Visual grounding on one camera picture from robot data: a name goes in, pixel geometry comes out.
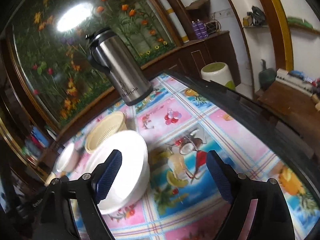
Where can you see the rolled white yellow poster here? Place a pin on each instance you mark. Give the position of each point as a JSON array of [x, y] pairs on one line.
[[174, 18]]

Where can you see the purple bottle pair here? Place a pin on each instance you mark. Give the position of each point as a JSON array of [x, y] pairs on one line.
[[199, 29]]

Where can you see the dark green vase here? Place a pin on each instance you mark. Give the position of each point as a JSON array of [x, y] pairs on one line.
[[267, 76]]

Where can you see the wooden side table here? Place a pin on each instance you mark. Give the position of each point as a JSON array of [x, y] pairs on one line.
[[295, 108]]

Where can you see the white green plastic stool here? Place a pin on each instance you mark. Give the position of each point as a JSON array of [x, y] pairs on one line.
[[218, 72]]

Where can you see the white foam bowl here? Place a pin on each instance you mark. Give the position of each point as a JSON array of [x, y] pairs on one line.
[[132, 179]]

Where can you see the dark wooden wall cabinet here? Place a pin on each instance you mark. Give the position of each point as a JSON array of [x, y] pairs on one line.
[[189, 58]]

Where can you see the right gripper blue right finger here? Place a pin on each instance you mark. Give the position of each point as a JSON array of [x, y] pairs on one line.
[[223, 175]]

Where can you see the stainless steel thermos flask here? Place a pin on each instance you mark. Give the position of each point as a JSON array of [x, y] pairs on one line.
[[107, 53]]

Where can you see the flower garden wall painting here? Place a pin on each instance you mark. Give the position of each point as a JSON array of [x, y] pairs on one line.
[[49, 42]]

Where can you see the cream ribbed plastic bowl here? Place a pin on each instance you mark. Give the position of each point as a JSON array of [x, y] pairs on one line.
[[105, 128]]

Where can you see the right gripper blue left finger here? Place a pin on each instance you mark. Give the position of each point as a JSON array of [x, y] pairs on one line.
[[104, 175]]

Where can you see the colourful fruit print tablecloth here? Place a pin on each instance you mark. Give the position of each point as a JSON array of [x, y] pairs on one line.
[[180, 126]]

